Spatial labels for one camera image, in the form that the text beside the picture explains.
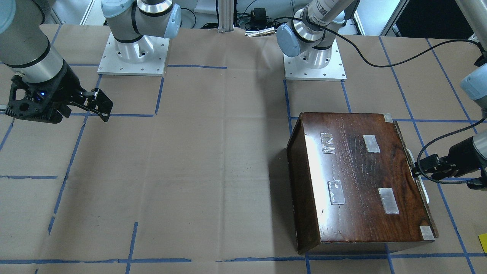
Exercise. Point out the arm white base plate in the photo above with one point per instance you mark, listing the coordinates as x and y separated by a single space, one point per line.
323 65
146 57

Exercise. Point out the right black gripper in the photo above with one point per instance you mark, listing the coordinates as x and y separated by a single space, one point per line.
65 86

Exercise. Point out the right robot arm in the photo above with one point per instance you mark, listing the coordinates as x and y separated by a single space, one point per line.
27 51

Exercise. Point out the aluminium frame post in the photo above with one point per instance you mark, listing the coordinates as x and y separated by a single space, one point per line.
226 14

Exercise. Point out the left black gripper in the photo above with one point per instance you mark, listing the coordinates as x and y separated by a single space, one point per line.
460 155

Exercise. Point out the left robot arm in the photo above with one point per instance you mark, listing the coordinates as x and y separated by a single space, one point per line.
312 30

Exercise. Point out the dark wooden drawer box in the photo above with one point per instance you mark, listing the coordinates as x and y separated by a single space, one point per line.
352 187

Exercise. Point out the yellow cube block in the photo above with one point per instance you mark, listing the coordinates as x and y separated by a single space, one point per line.
483 241

